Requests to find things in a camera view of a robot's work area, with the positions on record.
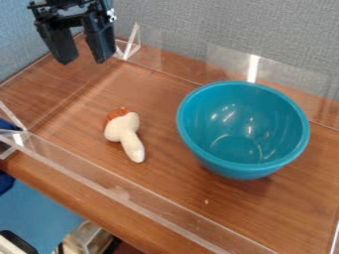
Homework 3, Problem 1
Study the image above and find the clear acrylic front barrier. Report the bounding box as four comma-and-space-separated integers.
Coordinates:
0, 101, 275, 254

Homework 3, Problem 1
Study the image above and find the white brown-capped toy mushroom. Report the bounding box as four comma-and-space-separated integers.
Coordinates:
103, 107, 146, 163

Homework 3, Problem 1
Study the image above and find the blue cloth at left edge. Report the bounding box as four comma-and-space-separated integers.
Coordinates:
0, 118, 22, 196

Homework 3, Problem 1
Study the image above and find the metal table frame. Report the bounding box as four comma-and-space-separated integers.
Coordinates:
52, 220, 114, 254

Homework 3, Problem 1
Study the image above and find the black white device below table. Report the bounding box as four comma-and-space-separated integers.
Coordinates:
0, 230, 39, 254

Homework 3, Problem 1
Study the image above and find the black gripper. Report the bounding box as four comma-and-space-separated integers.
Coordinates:
28, 0, 116, 64

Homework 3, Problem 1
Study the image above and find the clear acrylic back panel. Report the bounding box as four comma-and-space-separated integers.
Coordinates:
131, 27, 339, 130

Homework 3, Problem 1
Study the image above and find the blue plastic bowl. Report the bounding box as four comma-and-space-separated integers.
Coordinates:
176, 80, 310, 180

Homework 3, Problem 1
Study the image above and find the clear acrylic corner bracket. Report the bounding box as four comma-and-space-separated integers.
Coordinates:
115, 23, 140, 61

